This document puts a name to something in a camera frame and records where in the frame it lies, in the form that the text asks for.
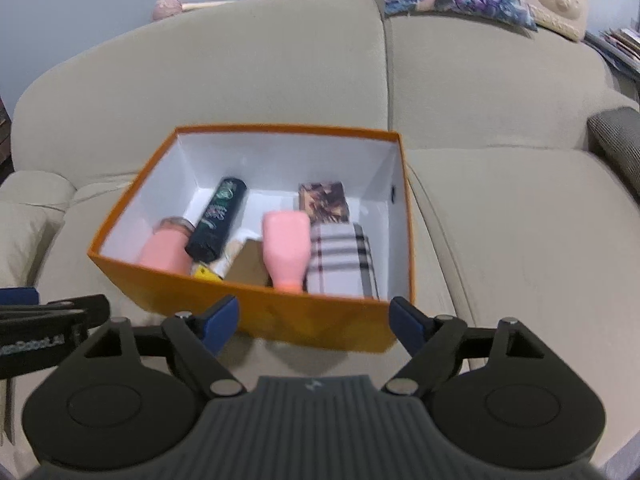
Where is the orange cardboard box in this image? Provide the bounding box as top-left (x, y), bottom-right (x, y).
top-left (87, 124), bottom-right (416, 356)

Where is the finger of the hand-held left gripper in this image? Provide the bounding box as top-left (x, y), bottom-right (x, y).
top-left (0, 287), bottom-right (40, 307)
top-left (0, 294), bottom-right (111, 333)

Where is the pink massage hammer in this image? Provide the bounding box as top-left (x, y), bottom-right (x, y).
top-left (152, 0), bottom-right (236, 22)

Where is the dark green shampoo bottle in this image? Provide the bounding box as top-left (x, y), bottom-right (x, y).
top-left (185, 176), bottom-right (248, 263)

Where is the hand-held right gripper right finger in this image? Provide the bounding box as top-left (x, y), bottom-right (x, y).
top-left (382, 296), bottom-right (546, 396)

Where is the brown patterned card box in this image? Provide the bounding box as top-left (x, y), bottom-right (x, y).
top-left (298, 181), bottom-right (351, 225)

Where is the pink cup with grey lid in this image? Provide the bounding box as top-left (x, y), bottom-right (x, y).
top-left (136, 216), bottom-right (197, 276)

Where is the stack of books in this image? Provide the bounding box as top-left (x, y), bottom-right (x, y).
top-left (585, 22), bottom-right (640, 81)

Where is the brown cardboard box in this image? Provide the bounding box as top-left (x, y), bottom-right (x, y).
top-left (224, 240), bottom-right (273, 287)

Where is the grey striped cushion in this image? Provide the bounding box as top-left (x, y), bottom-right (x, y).
top-left (587, 107), bottom-right (640, 191)

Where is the small pink bottle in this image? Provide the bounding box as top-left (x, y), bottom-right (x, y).
top-left (261, 210), bottom-right (312, 293)

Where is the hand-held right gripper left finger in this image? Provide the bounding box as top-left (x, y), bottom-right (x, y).
top-left (82, 295), bottom-right (247, 398)

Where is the beige sofa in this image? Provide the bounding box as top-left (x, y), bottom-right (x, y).
top-left (0, 0), bottom-right (640, 480)

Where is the white lotion tube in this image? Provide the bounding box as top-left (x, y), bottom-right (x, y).
top-left (210, 230), bottom-right (263, 273)

